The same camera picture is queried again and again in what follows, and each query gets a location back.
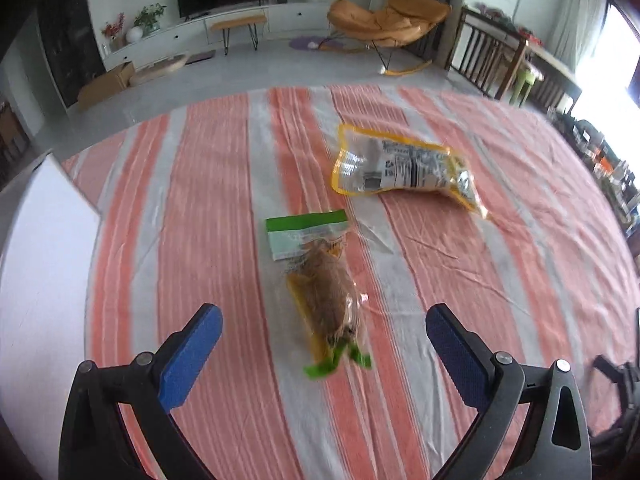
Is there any green plastic stool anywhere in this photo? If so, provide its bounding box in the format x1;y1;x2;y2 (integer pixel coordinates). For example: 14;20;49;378
510;62;545;107

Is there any yellow edged egg packet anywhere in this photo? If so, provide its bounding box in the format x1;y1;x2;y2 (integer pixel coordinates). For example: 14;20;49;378
331;122;493;221

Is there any long side table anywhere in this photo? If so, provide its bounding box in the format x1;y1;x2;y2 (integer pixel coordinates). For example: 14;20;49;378
525;35;583;111

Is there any window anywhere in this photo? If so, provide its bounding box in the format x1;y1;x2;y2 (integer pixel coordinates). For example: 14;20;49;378
570;5;640;116

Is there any green snack packet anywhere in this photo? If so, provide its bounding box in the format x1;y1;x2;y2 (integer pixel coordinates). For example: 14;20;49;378
265;210;351;262

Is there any white cardboard box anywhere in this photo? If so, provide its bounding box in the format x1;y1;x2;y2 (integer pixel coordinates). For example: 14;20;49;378
0;149;103;441

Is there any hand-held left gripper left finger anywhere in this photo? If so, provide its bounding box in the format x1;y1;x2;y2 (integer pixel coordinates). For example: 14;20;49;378
59;303;223;480

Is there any black display cabinet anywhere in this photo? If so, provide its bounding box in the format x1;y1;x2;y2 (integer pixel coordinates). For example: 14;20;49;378
35;0;108;111

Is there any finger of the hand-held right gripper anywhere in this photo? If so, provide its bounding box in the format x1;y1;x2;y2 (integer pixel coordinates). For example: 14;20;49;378
593;354;632;386

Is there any white curtain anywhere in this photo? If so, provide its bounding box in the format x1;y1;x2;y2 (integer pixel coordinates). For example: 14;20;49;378
545;0;608;68

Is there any red flower arrangement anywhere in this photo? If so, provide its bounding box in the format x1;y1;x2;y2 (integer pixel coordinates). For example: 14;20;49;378
101;12;126;53

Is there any orange striped tablecloth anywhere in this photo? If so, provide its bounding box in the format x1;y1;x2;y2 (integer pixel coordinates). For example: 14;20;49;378
60;84;640;480

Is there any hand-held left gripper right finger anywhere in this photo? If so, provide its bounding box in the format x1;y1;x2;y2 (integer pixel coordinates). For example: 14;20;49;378
425;303;593;480

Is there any leafy plant in green pot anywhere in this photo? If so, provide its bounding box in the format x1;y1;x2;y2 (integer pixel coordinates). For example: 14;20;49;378
134;2;167;36

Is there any brown bun packet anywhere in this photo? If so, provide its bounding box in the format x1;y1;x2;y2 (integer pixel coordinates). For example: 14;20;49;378
285;237;373;380

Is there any orange lounge chair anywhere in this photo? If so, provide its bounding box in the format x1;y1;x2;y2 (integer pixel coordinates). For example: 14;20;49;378
320;0;453;77

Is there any beige cat scratcher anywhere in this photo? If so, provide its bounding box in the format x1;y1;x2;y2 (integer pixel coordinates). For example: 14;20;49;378
129;54;188;86

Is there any purple rug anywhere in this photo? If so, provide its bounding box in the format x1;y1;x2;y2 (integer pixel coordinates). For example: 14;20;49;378
289;34;346;53

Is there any clutter of bottles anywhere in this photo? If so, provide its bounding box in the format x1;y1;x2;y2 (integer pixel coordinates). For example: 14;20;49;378
547;105;640;241

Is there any white television cabinet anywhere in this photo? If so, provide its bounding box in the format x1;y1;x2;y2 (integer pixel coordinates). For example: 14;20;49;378
102;1;351;73

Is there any wooden bench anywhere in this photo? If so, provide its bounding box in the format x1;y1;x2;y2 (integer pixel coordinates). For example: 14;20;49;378
206;14;268;56

